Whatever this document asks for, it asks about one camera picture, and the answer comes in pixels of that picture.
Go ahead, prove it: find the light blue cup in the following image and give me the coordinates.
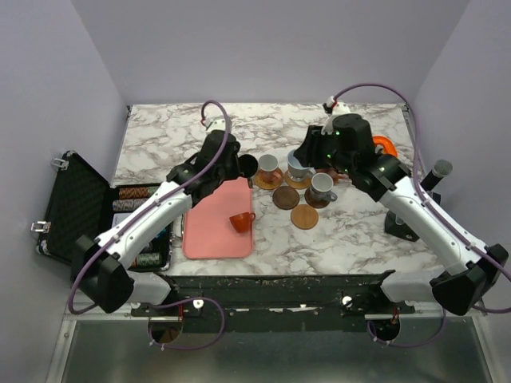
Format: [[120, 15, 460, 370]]
[[287, 149, 315, 182]]

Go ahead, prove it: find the black grey microphone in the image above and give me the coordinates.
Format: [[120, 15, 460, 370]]
[[420, 159, 454, 192]]

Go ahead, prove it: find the white cup brown handle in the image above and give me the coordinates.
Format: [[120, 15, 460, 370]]
[[259, 154, 282, 183]]

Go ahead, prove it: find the purple cable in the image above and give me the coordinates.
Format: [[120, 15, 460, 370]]
[[67, 100, 232, 352], [323, 82, 511, 347]]

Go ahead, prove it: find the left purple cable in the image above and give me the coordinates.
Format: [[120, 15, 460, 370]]
[[67, 100, 232, 352]]

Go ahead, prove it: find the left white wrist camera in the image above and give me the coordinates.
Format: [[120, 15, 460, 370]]
[[201, 117, 226, 133]]

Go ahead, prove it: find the pink plastic tray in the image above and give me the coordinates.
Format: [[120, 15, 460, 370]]
[[183, 178, 254, 260]]

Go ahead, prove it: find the black cup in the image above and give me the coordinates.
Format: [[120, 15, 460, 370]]
[[238, 154, 259, 179]]

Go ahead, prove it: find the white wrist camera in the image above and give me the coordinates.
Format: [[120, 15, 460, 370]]
[[201, 117, 226, 133], [321, 96, 351, 135]]

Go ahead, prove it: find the light wood coaster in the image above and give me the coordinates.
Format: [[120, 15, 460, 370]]
[[291, 204, 319, 230]]

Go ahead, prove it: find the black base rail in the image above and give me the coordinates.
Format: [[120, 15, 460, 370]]
[[129, 274, 468, 334]]

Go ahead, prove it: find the small white cup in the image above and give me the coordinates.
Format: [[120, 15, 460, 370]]
[[310, 173, 338, 202]]

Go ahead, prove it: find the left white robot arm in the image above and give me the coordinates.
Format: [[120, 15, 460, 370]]
[[72, 130, 242, 315]]

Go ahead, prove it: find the black microphone stand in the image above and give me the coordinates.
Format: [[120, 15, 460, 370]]
[[380, 191, 442, 242]]

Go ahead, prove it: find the aluminium rail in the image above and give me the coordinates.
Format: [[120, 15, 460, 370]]
[[64, 308, 133, 321]]

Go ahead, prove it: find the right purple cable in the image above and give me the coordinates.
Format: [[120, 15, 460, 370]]
[[323, 82, 511, 347]]

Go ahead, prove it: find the orange red cup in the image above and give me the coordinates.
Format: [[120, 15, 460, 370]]
[[229, 211, 256, 233]]

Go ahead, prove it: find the pink mug white inside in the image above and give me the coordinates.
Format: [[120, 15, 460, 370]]
[[316, 168, 349, 184]]

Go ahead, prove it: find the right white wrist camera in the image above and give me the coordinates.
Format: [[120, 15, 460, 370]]
[[321, 96, 351, 135]]

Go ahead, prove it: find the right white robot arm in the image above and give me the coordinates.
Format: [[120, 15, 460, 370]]
[[295, 113, 509, 315]]

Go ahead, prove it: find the woven rattan coaster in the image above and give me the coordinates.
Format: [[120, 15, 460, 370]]
[[283, 172, 311, 190], [253, 168, 283, 190]]

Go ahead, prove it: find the black poker chip case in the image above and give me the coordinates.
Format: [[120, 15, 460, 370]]
[[30, 151, 160, 266]]

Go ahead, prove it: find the dark wood coaster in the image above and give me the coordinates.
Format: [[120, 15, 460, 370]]
[[304, 187, 331, 209], [272, 186, 300, 210]]

